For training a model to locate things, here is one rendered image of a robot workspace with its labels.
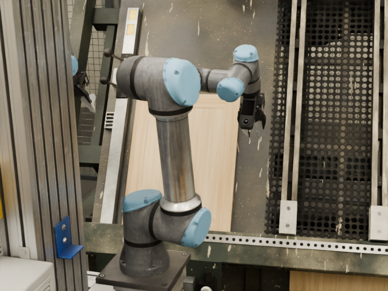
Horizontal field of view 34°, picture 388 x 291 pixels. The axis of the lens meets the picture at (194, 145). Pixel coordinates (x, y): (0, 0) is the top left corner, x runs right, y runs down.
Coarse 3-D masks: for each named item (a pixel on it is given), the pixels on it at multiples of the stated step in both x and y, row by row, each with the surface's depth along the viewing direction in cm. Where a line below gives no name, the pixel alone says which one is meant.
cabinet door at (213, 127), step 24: (216, 96) 259; (240, 96) 259; (144, 120) 262; (192, 120) 258; (216, 120) 257; (144, 144) 259; (192, 144) 256; (216, 144) 254; (144, 168) 256; (216, 168) 251; (216, 192) 249; (216, 216) 246
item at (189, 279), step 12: (96, 252) 246; (96, 264) 248; (192, 264) 240; (204, 264) 239; (216, 264) 238; (192, 276) 241; (204, 276) 234; (216, 276) 239; (192, 288) 238; (204, 288) 232; (216, 288) 238
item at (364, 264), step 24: (96, 240) 248; (120, 240) 246; (312, 240) 234; (336, 240) 232; (240, 264) 238; (264, 264) 234; (288, 264) 233; (312, 264) 232; (336, 264) 230; (360, 264) 229; (384, 264) 227
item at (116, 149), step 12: (132, 24) 273; (132, 36) 271; (132, 48) 269; (120, 108) 263; (120, 120) 261; (120, 132) 260; (120, 144) 258; (120, 156) 257; (108, 168) 256; (120, 168) 258; (108, 180) 255; (108, 192) 254; (108, 204) 252; (108, 216) 251
